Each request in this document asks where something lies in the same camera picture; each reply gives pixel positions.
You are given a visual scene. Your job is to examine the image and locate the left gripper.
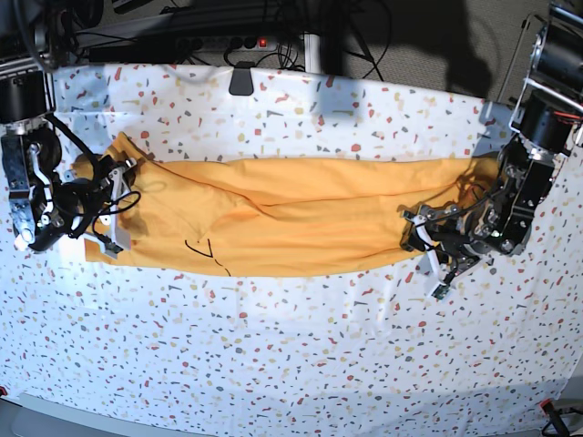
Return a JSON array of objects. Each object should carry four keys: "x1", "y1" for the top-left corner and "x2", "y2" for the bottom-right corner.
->
[{"x1": 400, "y1": 204, "x2": 495, "y2": 284}]

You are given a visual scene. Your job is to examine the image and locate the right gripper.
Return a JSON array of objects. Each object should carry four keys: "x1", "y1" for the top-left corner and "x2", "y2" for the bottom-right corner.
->
[{"x1": 49, "y1": 157, "x2": 139, "y2": 241}]

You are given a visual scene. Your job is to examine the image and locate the yellow orange T-shirt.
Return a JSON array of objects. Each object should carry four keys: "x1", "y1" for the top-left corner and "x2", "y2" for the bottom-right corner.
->
[{"x1": 106, "y1": 134, "x2": 498, "y2": 277}]

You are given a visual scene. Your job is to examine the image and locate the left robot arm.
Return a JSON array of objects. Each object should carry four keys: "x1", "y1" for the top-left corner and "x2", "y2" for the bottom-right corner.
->
[{"x1": 401, "y1": 3, "x2": 582, "y2": 300}]

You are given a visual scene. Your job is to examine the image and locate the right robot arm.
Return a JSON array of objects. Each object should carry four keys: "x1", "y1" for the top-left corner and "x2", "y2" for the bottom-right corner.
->
[{"x1": 1, "y1": 1, "x2": 141, "y2": 258}]

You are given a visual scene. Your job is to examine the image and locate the black power adapter bar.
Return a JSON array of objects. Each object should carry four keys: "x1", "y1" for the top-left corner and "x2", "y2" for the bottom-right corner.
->
[{"x1": 88, "y1": 45, "x2": 155, "y2": 64}]

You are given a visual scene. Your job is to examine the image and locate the black table clamp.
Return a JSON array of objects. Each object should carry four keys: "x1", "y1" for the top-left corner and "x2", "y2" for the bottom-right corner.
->
[{"x1": 229, "y1": 61, "x2": 255, "y2": 97}]

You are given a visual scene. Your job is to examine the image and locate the white power strip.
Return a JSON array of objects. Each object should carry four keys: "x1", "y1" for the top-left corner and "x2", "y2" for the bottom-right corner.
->
[{"x1": 176, "y1": 36, "x2": 278, "y2": 53}]

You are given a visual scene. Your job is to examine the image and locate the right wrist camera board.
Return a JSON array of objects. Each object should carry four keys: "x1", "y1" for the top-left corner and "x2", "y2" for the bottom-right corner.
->
[{"x1": 84, "y1": 228, "x2": 131, "y2": 259}]

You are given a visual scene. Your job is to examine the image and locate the white table leg post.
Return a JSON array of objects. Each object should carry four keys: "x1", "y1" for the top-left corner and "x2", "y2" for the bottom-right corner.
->
[{"x1": 303, "y1": 33, "x2": 322, "y2": 75}]

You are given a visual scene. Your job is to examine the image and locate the red black clamp handle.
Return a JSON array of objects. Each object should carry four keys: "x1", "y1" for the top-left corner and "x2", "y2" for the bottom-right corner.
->
[{"x1": 539, "y1": 399, "x2": 570, "y2": 437}]

